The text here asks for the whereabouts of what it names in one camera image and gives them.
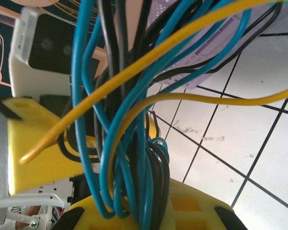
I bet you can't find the white metal frame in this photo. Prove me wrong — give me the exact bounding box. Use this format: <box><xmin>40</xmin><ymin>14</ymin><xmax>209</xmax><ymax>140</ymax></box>
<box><xmin>0</xmin><ymin>179</ymin><xmax>75</xmax><ymax>230</ymax></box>

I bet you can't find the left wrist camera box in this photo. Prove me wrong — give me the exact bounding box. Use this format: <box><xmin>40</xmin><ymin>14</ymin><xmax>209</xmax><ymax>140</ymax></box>
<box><xmin>9</xmin><ymin>6</ymin><xmax>76</xmax><ymax>98</ymax></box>

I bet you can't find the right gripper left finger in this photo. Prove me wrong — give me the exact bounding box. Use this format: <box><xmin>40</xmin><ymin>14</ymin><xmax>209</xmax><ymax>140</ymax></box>
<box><xmin>52</xmin><ymin>194</ymin><xmax>139</xmax><ymax>230</ymax></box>

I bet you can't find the purple plastic basket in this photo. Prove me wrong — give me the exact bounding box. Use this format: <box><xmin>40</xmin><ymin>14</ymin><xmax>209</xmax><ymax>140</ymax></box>
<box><xmin>147</xmin><ymin>0</ymin><xmax>288</xmax><ymax>91</ymax></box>

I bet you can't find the blue cable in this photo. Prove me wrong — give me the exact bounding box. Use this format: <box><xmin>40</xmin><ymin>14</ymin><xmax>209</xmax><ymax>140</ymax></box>
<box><xmin>71</xmin><ymin>0</ymin><xmax>116</xmax><ymax>220</ymax></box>
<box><xmin>83</xmin><ymin>14</ymin><xmax>144</xmax><ymax>226</ymax></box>
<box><xmin>98</xmin><ymin>0</ymin><xmax>252</xmax><ymax>220</ymax></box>

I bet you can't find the yellow cable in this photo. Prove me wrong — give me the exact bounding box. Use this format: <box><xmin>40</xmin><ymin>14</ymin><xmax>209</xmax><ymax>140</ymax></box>
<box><xmin>18</xmin><ymin>0</ymin><xmax>288</xmax><ymax>207</ymax></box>

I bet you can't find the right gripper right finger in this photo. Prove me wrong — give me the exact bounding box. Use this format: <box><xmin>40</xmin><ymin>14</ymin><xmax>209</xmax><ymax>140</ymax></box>
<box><xmin>158</xmin><ymin>178</ymin><xmax>246</xmax><ymax>230</ymax></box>

